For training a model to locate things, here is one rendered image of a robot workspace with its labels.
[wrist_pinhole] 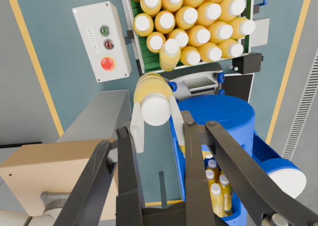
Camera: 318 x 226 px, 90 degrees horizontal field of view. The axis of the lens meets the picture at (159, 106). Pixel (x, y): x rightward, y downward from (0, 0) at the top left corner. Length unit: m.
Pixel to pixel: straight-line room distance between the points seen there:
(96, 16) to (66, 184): 0.61
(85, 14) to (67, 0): 1.22
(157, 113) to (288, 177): 0.97
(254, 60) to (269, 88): 1.43
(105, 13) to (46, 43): 1.37
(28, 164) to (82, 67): 1.15
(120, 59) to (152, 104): 0.32
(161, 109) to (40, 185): 0.69
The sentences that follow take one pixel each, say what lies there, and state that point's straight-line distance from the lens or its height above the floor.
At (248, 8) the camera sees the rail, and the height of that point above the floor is 0.97.
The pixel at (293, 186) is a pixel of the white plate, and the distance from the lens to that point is 1.18.
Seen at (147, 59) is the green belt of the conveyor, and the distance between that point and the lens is 0.69.
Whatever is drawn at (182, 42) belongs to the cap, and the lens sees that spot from 0.52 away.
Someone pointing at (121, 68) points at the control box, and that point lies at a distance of 0.50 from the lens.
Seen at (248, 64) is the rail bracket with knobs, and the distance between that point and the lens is 0.70.
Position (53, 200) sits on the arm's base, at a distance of 0.84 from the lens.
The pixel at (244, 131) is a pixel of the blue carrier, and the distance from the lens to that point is 0.51.
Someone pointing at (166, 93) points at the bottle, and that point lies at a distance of 0.23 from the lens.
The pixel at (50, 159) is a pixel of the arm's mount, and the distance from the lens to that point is 0.74.
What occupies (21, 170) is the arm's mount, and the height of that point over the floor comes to 1.13.
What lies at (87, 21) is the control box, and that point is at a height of 1.10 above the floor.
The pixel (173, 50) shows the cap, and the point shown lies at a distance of 0.45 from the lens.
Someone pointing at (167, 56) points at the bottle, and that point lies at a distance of 0.48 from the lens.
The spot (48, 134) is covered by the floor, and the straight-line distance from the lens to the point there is 2.22.
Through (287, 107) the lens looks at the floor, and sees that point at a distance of 2.38.
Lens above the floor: 1.59
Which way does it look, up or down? 66 degrees down
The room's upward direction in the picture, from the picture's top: 172 degrees clockwise
